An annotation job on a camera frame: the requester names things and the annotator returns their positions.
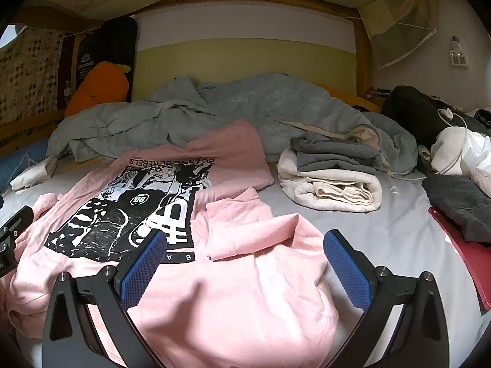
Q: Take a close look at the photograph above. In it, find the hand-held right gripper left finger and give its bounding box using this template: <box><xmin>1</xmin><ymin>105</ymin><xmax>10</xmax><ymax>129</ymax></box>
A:
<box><xmin>41</xmin><ymin>230</ymin><xmax>168</xmax><ymax>368</ymax></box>

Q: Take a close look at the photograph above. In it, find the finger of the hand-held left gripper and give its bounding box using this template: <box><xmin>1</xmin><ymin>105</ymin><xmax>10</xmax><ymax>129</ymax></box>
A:
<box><xmin>0</xmin><ymin>205</ymin><xmax>36</xmax><ymax>278</ymax></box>

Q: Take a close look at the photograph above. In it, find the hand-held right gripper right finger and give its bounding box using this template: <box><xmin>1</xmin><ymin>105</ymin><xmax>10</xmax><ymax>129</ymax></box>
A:
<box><xmin>323</xmin><ymin>229</ymin><xmax>450</xmax><ymax>368</ymax></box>

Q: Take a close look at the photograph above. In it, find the pink printed sweatshirt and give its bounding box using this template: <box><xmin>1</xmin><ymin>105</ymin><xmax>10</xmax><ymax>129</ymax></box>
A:
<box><xmin>0</xmin><ymin>119</ymin><xmax>340</xmax><ymax>368</ymax></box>

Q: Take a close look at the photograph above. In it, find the small white cloth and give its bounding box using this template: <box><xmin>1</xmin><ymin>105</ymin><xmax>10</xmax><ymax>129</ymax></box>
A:
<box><xmin>11</xmin><ymin>157</ymin><xmax>58</xmax><ymax>190</ymax></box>

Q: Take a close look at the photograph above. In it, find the grey printed bed sheet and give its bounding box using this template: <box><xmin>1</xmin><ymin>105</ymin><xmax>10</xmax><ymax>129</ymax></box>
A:
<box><xmin>0</xmin><ymin>157</ymin><xmax>491</xmax><ymax>368</ymax></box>

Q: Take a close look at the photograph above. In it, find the blue pillow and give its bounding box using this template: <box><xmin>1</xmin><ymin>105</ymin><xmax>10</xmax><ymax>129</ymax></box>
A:
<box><xmin>0</xmin><ymin>138</ymin><xmax>50</xmax><ymax>192</ymax></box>

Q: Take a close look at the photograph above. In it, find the folded cream garment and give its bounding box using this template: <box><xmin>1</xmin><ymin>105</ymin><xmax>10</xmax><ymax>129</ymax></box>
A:
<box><xmin>277</xmin><ymin>148</ymin><xmax>384</xmax><ymax>213</ymax></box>

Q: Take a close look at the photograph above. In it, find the folded grey garment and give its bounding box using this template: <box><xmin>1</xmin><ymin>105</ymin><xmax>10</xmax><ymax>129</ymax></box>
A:
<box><xmin>289</xmin><ymin>130</ymin><xmax>384</xmax><ymax>173</ymax></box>

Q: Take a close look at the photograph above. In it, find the red folder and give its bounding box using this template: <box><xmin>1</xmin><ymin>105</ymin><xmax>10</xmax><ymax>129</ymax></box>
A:
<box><xmin>427</xmin><ymin>207</ymin><xmax>491</xmax><ymax>311</ymax></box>

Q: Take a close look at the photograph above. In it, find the dark grey cloth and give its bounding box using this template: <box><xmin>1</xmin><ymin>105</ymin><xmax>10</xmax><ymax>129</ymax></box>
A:
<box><xmin>422</xmin><ymin>174</ymin><xmax>491</xmax><ymax>244</ymax></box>

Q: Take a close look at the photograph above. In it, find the patterned curtain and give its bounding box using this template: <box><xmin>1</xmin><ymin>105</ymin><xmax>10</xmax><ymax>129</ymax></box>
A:
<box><xmin>0</xmin><ymin>25</ymin><xmax>66</xmax><ymax>123</ymax></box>

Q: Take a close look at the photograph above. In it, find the orange carrot plush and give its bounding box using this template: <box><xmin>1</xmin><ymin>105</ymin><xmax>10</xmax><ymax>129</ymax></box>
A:
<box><xmin>64</xmin><ymin>61</ymin><xmax>129</xmax><ymax>117</ymax></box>

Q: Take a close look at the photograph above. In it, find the yellow pillow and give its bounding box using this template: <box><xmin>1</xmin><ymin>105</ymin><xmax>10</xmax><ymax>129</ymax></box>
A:
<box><xmin>315</xmin><ymin>82</ymin><xmax>380</xmax><ymax>113</ymax></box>

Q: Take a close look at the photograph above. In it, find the black garment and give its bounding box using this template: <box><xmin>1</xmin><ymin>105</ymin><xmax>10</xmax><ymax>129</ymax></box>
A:
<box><xmin>381</xmin><ymin>85</ymin><xmax>488</xmax><ymax>177</ymax></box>

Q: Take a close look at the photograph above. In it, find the white garment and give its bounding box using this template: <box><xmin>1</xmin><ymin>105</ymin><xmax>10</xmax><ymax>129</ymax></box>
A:
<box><xmin>430</xmin><ymin>126</ymin><xmax>491</xmax><ymax>196</ymax></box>

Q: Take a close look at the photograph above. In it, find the grey duvet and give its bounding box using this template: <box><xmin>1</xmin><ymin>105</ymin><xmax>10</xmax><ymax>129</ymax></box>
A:
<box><xmin>46</xmin><ymin>72</ymin><xmax>419</xmax><ymax>177</ymax></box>

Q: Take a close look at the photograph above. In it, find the pale hanging net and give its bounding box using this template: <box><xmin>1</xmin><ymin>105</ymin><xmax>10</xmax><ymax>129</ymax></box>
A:
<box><xmin>361</xmin><ymin>0</ymin><xmax>446</xmax><ymax>70</ymax></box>

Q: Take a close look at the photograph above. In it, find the white charger cable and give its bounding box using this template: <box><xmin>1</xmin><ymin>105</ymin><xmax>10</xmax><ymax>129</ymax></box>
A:
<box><xmin>391</xmin><ymin>107</ymin><xmax>469</xmax><ymax>179</ymax></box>

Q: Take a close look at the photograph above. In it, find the white wall socket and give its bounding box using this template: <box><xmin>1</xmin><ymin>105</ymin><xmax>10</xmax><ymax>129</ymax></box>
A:
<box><xmin>449</xmin><ymin>35</ymin><xmax>470</xmax><ymax>69</ymax></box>

